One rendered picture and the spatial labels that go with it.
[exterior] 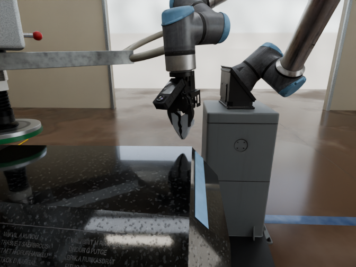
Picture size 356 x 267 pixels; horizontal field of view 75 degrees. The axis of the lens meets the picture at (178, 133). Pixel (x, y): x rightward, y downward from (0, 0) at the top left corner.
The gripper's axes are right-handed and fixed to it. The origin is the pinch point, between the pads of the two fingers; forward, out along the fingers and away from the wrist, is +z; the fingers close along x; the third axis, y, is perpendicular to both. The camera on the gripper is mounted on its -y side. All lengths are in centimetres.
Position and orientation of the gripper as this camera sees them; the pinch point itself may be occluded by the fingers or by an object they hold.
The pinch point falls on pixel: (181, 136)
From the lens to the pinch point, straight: 74.6
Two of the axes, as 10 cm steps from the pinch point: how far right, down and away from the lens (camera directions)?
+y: 5.3, -3.3, 7.8
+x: -8.4, -1.3, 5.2
